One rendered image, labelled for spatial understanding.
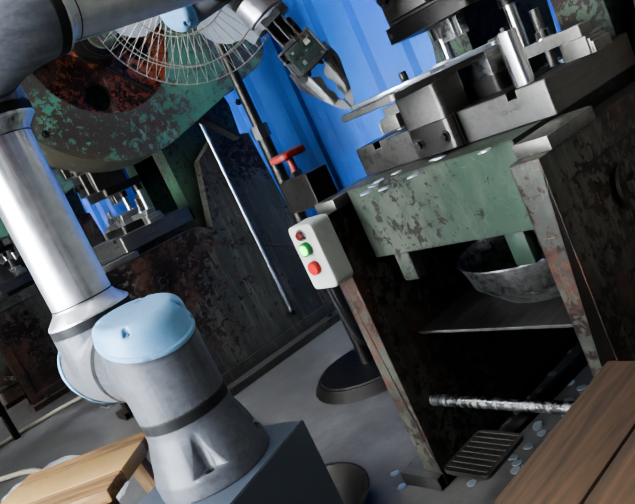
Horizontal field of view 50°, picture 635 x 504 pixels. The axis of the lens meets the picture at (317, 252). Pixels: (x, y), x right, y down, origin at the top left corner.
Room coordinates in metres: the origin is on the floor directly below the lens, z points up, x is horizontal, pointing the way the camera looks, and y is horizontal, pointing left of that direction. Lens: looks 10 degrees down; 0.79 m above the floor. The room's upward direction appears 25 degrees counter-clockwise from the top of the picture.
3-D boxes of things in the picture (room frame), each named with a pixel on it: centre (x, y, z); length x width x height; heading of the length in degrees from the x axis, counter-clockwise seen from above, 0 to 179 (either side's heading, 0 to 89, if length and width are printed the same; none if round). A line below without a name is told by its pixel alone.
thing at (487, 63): (1.31, -0.41, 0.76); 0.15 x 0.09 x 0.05; 37
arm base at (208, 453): (0.83, 0.23, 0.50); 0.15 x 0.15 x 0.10
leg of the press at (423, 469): (1.61, -0.36, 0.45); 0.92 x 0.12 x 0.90; 127
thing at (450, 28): (1.30, -0.40, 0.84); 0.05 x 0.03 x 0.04; 37
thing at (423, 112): (1.21, -0.27, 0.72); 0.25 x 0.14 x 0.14; 127
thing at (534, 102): (1.31, -0.41, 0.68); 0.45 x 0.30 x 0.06; 37
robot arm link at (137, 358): (0.84, 0.24, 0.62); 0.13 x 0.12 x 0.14; 39
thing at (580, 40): (1.17, -0.51, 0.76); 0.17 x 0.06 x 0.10; 37
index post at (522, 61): (1.09, -0.41, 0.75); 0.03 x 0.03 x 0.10; 37
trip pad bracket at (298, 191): (1.42, -0.04, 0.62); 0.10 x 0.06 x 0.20; 37
